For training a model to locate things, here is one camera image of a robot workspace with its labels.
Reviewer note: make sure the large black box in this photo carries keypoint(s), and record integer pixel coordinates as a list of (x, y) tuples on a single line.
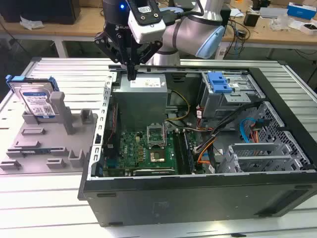
[(49, 11)]

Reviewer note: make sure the silver power supply unit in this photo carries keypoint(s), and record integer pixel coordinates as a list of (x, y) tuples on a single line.
[(138, 104)]

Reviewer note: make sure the blue cardboard box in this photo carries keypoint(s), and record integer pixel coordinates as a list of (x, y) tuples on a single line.
[(301, 10)]

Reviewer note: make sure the black graphics card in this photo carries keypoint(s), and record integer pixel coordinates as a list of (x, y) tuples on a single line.
[(153, 172)]

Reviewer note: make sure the black RAM slot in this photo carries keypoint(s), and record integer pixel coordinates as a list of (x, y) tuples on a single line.
[(178, 151)]

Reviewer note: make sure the white open box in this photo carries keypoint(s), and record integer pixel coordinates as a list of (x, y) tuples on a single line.
[(307, 29)]

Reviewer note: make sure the black PC case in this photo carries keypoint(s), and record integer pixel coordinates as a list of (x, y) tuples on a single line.
[(173, 203)]

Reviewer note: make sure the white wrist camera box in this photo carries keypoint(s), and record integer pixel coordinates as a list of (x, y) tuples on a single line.
[(148, 32)]

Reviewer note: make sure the wooden desk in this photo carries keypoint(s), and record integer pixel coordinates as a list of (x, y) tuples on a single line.
[(81, 29)]

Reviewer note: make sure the crumpled white paper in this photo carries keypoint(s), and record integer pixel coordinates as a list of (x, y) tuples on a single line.
[(31, 23)]

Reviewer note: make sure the small black box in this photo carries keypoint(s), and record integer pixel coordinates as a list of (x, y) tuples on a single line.
[(251, 19)]

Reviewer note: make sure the grey parts rack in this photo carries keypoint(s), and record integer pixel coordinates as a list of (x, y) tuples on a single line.
[(49, 138)]

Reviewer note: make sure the blue plastic latch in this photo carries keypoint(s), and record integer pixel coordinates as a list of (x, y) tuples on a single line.
[(215, 81)]

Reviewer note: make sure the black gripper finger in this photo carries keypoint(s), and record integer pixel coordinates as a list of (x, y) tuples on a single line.
[(109, 47), (148, 53)]

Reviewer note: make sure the flat grey box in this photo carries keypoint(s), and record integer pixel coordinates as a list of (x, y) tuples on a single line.
[(272, 12)]

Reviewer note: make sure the hard disk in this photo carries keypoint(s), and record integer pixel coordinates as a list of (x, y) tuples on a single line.
[(37, 101)]

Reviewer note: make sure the metal disk bay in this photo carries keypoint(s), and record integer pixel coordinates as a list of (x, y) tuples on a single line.
[(260, 147)]

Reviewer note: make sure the black speaker box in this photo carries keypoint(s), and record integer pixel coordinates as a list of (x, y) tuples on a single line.
[(226, 15)]

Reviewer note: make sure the clear plastic bag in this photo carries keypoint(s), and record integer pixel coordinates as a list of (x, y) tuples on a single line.
[(280, 23)]

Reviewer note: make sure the blue RAM stick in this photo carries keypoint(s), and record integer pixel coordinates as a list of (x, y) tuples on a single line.
[(34, 150)]

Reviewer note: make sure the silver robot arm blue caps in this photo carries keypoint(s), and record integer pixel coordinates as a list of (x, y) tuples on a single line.
[(188, 32)]

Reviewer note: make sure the white tag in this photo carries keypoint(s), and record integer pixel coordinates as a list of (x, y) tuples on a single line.
[(222, 53)]

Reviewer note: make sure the RAM stick with black chips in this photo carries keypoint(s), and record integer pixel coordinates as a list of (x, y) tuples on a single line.
[(188, 151)]

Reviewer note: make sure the metal drive cage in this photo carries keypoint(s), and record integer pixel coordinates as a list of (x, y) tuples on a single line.
[(218, 104)]

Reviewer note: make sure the green motherboard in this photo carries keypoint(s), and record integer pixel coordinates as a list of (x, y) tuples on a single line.
[(131, 148)]

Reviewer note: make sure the CPU socket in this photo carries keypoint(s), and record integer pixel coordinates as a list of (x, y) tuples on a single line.
[(157, 156)]

